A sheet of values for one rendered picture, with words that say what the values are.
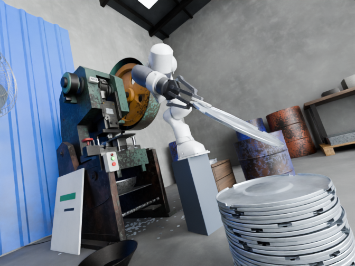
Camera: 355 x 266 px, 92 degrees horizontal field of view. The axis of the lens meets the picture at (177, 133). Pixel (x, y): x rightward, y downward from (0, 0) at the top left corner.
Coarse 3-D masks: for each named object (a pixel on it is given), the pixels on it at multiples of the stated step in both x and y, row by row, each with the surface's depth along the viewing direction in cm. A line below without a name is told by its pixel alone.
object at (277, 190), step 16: (272, 176) 61; (288, 176) 56; (304, 176) 51; (320, 176) 47; (224, 192) 57; (240, 192) 52; (256, 192) 46; (272, 192) 43; (288, 192) 41; (304, 192) 38; (320, 192) 35
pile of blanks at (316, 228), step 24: (240, 216) 39; (264, 216) 36; (288, 216) 34; (312, 216) 36; (336, 216) 36; (240, 240) 40; (264, 240) 36; (288, 240) 34; (312, 240) 33; (336, 240) 34; (240, 264) 42; (264, 264) 36; (288, 264) 35; (312, 264) 33; (336, 264) 33
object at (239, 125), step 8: (200, 104) 61; (208, 112) 49; (216, 112) 58; (224, 112) 67; (216, 120) 42; (224, 120) 47; (232, 120) 50; (240, 120) 66; (232, 128) 40; (240, 128) 46; (248, 128) 48; (256, 128) 63; (248, 136) 40; (256, 136) 40; (264, 136) 51; (272, 136) 57; (272, 144) 41; (280, 144) 49
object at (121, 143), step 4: (120, 136) 145; (124, 136) 148; (128, 136) 152; (108, 140) 153; (112, 140) 152; (116, 140) 149; (120, 140) 151; (124, 140) 154; (116, 144) 149; (120, 144) 150; (124, 144) 153; (120, 148) 148; (124, 148) 152
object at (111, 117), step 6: (108, 102) 165; (108, 108) 163; (114, 108) 168; (108, 114) 161; (114, 114) 166; (102, 120) 157; (108, 120) 156; (114, 120) 160; (102, 126) 157; (108, 126) 156; (114, 126) 159
